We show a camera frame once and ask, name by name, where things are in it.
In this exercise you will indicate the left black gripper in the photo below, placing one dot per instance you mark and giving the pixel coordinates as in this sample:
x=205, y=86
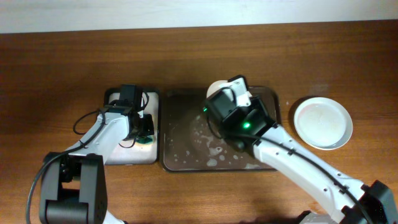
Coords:
x=147, y=119

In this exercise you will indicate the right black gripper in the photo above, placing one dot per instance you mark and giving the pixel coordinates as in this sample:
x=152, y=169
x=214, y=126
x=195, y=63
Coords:
x=257, y=101

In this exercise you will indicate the yellow green sponge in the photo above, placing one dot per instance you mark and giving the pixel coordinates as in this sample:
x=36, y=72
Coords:
x=145, y=140

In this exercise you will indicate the pink white plate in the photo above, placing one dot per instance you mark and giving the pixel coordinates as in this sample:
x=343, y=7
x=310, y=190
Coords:
x=238, y=86

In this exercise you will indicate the pale green plate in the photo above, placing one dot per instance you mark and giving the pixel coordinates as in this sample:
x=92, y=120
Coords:
x=323, y=123

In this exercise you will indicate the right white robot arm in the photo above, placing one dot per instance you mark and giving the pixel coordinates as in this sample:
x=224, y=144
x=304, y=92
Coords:
x=345, y=199

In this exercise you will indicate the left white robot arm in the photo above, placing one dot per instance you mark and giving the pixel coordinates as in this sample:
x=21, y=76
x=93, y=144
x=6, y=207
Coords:
x=72, y=182

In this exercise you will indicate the small white foam tray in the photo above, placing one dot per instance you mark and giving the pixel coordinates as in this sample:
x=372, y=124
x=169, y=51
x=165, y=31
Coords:
x=124, y=154

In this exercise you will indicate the dark brown serving tray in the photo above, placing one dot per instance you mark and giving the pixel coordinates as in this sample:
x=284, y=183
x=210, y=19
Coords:
x=186, y=143

